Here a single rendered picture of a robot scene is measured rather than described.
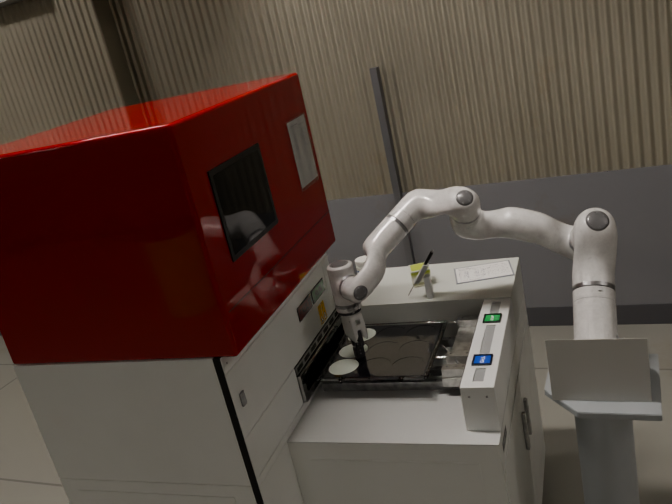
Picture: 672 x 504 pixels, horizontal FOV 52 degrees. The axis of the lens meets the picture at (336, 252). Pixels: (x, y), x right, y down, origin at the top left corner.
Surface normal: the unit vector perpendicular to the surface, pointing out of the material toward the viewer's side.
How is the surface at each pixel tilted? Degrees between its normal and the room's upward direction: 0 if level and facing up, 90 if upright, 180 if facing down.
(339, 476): 90
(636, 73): 90
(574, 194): 90
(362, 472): 90
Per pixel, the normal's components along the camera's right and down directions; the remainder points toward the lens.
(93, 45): -0.36, 0.38
